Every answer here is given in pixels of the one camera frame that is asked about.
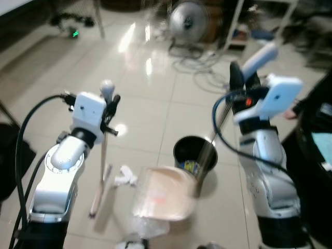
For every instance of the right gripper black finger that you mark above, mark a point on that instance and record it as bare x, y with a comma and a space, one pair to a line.
236, 77
254, 81

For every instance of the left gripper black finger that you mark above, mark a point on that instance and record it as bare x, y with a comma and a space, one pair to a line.
111, 130
115, 102

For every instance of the broom with grey knob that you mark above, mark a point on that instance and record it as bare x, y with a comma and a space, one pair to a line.
107, 89

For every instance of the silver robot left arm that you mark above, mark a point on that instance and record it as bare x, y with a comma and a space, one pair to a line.
57, 176

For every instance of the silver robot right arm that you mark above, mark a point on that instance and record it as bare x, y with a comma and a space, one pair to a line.
270, 176

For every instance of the grey floor fan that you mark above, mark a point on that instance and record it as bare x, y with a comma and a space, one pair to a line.
188, 21

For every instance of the blue item on shelf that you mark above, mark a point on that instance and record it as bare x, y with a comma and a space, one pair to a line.
263, 36

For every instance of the crumpled white paper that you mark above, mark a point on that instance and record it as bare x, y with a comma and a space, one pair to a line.
125, 176

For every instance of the small pink object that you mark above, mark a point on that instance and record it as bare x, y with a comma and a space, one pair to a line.
298, 112

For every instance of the white metal shelf rack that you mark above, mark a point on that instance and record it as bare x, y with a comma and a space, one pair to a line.
244, 23

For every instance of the black round waste bin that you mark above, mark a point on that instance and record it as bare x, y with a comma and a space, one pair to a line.
188, 148

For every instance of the teal cloth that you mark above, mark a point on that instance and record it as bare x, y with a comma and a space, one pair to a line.
322, 148

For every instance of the grey metal table leg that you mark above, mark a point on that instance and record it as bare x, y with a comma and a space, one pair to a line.
98, 18

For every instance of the yellow blue packet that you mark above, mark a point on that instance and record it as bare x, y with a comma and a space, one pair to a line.
192, 167

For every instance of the black device with green light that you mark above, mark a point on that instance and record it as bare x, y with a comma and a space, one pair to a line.
72, 23

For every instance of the clear crumpled plastic wrap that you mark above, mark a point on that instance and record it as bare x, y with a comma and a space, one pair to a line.
142, 227

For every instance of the black bag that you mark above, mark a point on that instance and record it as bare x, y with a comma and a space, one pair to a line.
13, 161

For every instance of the black glossy table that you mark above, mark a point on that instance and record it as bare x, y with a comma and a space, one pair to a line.
306, 187

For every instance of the grey robot left foot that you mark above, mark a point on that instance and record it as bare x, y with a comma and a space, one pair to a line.
136, 244

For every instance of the grey robot foot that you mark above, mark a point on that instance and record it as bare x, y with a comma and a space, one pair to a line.
136, 244
210, 246

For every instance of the grey robot right foot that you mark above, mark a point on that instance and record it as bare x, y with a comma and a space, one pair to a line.
210, 246

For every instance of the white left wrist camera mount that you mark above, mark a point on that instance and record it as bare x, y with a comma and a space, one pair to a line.
88, 111

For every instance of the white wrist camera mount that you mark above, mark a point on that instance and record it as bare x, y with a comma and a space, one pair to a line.
280, 96
88, 111

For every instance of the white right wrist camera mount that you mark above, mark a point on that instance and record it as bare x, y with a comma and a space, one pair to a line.
280, 96

